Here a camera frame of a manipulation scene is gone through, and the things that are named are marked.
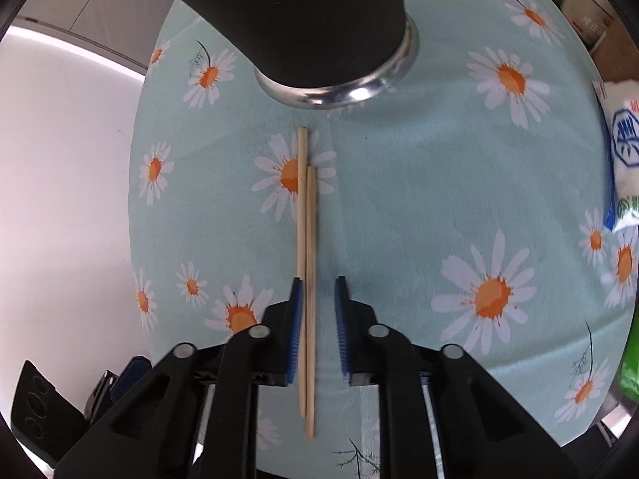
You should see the daisy print teal tablecloth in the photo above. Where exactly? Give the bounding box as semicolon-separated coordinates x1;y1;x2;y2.
127;0;639;479

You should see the grey cabinet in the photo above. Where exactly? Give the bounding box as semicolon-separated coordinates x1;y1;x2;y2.
20;0;183;77

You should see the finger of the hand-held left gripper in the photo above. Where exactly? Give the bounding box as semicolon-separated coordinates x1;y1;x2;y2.
113;356;154;401
85;369;121;423

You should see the wooden chopstick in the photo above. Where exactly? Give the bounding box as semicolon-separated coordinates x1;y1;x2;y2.
296;126;308;419
306;164;317;441

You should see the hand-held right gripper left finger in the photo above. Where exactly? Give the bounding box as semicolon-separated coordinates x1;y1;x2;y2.
54;277;305;479

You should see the white blue salt bag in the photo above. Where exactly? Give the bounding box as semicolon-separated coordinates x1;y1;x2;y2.
593;79;639;233

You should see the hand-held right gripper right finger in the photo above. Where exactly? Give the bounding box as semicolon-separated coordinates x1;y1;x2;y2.
333;275;581;479

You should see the green patterned bag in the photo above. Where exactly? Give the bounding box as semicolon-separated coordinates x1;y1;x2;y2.
619;354;639;407

